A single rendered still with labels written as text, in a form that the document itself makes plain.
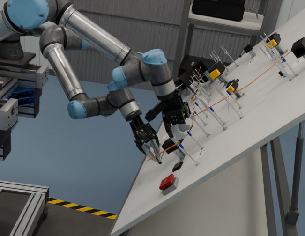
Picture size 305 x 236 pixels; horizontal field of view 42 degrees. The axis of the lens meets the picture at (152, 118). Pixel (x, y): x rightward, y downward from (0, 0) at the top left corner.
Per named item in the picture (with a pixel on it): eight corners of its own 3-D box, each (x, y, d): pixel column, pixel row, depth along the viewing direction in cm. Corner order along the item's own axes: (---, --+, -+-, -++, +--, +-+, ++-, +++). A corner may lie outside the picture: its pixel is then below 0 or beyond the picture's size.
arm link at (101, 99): (86, 103, 166) (97, 92, 158) (108, 99, 173) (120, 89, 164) (92, 121, 164) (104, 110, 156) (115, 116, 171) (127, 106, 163)
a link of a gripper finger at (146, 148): (152, 165, 151) (140, 144, 152) (151, 165, 156) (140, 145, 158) (159, 161, 151) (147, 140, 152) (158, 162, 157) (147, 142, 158)
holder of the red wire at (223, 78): (235, 72, 201) (222, 55, 199) (230, 83, 190) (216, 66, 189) (227, 77, 204) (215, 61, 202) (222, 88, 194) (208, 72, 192)
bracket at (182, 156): (182, 155, 153) (174, 146, 152) (187, 152, 152) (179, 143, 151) (179, 162, 150) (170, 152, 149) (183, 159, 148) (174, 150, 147)
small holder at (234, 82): (249, 85, 165) (238, 72, 164) (243, 96, 159) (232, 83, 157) (240, 90, 168) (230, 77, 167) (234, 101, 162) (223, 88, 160)
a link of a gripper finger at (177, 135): (187, 148, 141) (181, 125, 139) (173, 149, 144) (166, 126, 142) (190, 144, 144) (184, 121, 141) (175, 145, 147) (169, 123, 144)
